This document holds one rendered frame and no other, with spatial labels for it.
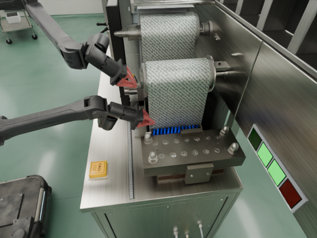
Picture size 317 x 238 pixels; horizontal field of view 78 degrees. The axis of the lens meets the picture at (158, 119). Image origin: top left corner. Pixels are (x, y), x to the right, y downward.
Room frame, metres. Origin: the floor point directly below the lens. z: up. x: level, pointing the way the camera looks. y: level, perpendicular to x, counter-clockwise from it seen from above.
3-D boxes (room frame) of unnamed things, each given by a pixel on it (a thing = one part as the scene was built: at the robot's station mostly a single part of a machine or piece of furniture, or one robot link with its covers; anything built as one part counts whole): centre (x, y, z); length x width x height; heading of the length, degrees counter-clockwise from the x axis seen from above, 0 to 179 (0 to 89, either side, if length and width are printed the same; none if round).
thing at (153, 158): (0.44, 0.02, 1.05); 0.04 x 0.04 x 0.04
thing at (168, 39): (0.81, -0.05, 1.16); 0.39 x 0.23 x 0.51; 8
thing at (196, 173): (0.42, -0.16, 0.96); 0.10 x 0.03 x 0.11; 98
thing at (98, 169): (0.48, 0.26, 0.91); 0.07 x 0.07 x 0.02; 8
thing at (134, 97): (0.69, 0.10, 1.05); 0.06 x 0.05 x 0.31; 98
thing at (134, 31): (0.91, 0.11, 1.33); 0.06 x 0.06 x 0.06; 8
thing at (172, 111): (0.62, -0.08, 1.11); 0.23 x 0.01 x 0.18; 98
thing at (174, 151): (0.51, -0.13, 1.00); 0.40 x 0.16 x 0.06; 98
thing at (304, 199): (0.32, -0.32, 1.18); 0.25 x 0.01 x 0.07; 8
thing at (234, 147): (0.48, -0.30, 1.05); 0.04 x 0.04 x 0.04
